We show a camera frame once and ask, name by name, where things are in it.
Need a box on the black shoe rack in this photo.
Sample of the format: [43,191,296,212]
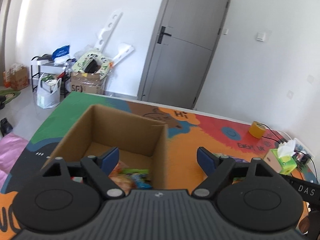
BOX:
[30,54,71,98]

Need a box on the orange yellow snack packet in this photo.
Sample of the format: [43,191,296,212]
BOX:
[108,161,136,195]

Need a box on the taped cardboard box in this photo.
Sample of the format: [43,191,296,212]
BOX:
[71,72,106,95]

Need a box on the colourful cat table mat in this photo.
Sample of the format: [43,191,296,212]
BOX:
[1,92,319,239]

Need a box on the blue plastic bag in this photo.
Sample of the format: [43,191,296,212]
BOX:
[52,45,71,64]

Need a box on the small orange cardboard box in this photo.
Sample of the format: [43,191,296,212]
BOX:
[3,63,29,91]

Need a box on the purple long bread packet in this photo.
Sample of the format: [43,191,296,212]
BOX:
[214,153,248,163]

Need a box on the white power strip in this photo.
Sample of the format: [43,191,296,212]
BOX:
[280,132,315,164]

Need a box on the short white foam board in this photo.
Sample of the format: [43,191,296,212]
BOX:
[112,43,135,66]

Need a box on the green floor rug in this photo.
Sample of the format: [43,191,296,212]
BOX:
[1,88,21,104]

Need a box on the grey door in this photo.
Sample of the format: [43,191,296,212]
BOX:
[138,0,230,109]

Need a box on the pink blanket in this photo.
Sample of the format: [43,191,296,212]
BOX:
[0,133,28,187]

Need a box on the tall white foam board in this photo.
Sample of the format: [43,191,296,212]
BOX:
[94,10,123,53]

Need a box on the black power adapter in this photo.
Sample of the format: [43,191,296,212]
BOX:
[294,151,310,165]

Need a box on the black cable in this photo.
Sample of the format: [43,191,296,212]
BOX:
[260,123,320,183]

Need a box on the panda toilet seat ring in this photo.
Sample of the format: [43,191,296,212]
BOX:
[71,50,113,81]

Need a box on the yellow tape roll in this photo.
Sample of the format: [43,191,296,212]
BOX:
[248,121,266,139]

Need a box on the green tissue box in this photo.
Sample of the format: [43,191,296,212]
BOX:
[263,140,297,175]

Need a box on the teal snack packet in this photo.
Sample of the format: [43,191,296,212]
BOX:
[130,174,152,190]

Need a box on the open cardboard box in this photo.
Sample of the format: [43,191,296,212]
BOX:
[49,105,168,189]

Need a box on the red snack packet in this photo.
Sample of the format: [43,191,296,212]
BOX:
[71,177,82,183]

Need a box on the white shopping bag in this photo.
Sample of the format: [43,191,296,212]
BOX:
[37,73,62,109]

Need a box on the white light switch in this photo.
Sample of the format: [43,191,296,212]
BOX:
[256,32,266,42]

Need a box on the right hand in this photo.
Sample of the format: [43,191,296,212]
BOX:
[298,216,310,234]

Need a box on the green white snack packet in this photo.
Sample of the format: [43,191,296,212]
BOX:
[120,168,149,177]

